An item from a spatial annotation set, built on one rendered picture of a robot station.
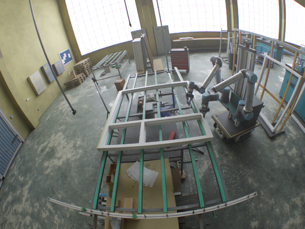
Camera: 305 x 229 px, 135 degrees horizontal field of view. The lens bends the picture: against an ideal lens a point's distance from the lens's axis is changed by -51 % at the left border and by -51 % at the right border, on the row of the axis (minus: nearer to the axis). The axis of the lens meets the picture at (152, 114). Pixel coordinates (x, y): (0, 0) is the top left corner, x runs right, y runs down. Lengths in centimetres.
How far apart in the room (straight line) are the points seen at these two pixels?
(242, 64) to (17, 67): 781
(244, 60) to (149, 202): 234
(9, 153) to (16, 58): 411
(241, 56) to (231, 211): 237
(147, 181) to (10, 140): 575
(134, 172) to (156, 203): 50
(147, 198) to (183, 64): 479
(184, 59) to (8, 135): 774
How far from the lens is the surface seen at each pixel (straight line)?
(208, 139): 160
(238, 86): 245
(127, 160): 192
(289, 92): 493
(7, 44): 740
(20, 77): 717
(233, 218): 230
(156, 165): 171
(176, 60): 535
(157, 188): 158
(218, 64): 210
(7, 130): 636
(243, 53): 224
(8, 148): 632
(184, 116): 181
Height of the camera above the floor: 214
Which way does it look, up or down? 39 degrees down
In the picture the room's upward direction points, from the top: 13 degrees counter-clockwise
